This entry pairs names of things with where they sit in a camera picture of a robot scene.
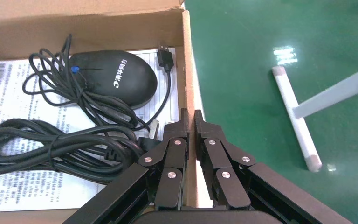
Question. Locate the white table with knobbed legs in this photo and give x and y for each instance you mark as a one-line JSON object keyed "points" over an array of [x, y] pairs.
{"points": [[290, 99]]}

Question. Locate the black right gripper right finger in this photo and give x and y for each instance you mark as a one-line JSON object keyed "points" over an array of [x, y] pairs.
{"points": [[216, 154]]}

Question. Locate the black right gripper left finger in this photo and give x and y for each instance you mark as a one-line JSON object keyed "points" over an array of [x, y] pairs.
{"points": [[174, 154]]}

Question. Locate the brown cardboard storage box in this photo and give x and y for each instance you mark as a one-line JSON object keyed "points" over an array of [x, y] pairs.
{"points": [[74, 24]]}

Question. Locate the white printed instruction sheet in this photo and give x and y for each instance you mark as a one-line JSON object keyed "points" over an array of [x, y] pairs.
{"points": [[18, 102]]}

